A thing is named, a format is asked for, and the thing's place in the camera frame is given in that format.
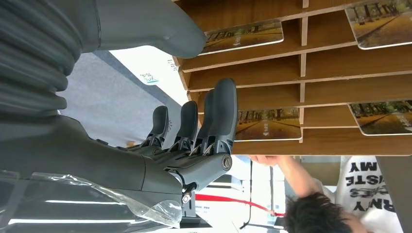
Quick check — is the wooden slotted card rack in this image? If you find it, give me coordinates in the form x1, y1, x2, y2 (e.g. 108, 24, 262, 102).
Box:
172, 0, 412, 157

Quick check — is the thin black cable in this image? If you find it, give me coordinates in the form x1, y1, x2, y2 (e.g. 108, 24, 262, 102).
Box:
240, 157, 255, 230

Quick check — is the person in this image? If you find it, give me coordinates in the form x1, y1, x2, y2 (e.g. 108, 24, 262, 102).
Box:
283, 156, 405, 233

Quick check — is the clear film on right hand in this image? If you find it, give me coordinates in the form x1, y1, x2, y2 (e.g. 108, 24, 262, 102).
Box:
0, 169, 184, 230

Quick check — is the autumn park print card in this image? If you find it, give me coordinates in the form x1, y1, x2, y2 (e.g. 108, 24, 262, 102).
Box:
234, 107, 303, 142
344, 0, 412, 51
348, 100, 412, 137
199, 19, 285, 56

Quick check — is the grey ribbed right arm sleeve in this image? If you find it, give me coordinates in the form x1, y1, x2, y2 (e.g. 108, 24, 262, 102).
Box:
0, 0, 83, 118

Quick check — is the grey computer device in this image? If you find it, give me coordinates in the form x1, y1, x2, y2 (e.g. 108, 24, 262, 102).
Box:
376, 156, 412, 233

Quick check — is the red barrier ribbon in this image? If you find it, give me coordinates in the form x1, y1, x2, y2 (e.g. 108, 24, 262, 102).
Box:
194, 193, 287, 218

